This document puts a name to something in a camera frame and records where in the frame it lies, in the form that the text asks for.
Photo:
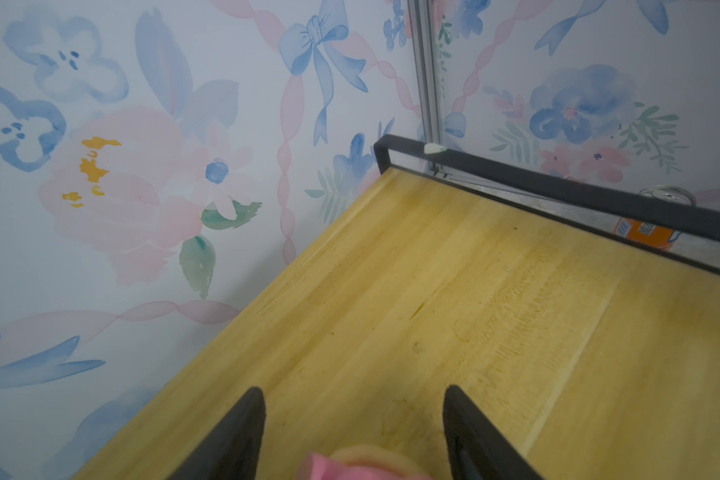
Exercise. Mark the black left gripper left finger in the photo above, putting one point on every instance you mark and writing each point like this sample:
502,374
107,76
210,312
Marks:
231,449

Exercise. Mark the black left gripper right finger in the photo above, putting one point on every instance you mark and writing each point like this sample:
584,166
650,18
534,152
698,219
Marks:
476,448

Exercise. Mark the pink pig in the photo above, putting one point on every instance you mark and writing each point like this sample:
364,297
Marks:
361,462

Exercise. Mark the wooden shelf with black frame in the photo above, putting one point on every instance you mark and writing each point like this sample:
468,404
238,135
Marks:
595,357

